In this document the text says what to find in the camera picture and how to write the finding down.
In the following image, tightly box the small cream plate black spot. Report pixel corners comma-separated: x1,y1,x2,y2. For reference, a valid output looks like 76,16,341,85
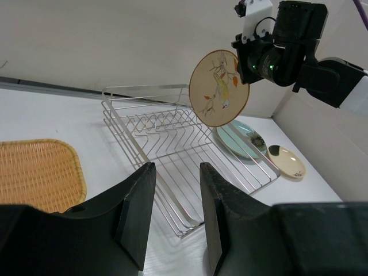
267,145,306,181

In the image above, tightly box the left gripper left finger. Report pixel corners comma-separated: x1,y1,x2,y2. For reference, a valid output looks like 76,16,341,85
1,162,156,275

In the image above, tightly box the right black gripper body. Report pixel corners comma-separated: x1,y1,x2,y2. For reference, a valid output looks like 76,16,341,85
231,1,328,86

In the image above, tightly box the woven bamboo square tray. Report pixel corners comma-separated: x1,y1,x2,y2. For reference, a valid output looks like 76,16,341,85
1,139,87,213

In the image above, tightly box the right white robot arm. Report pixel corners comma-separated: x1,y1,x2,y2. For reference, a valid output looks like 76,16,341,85
232,1,367,117

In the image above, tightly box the beige plate with bird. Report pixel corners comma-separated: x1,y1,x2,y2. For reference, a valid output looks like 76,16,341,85
188,49,250,127

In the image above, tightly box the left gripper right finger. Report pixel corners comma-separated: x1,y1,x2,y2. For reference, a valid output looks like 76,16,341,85
200,163,367,275

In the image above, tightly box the metal wire dish rack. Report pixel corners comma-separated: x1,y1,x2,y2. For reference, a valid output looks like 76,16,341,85
102,84,280,237

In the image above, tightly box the teal plate with flower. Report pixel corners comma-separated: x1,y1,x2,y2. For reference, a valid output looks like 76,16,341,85
216,120,267,159

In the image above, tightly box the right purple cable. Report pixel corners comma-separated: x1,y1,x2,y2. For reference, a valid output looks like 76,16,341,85
351,0,368,31

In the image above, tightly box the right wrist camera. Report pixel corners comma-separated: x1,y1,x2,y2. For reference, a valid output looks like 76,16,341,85
234,0,273,44

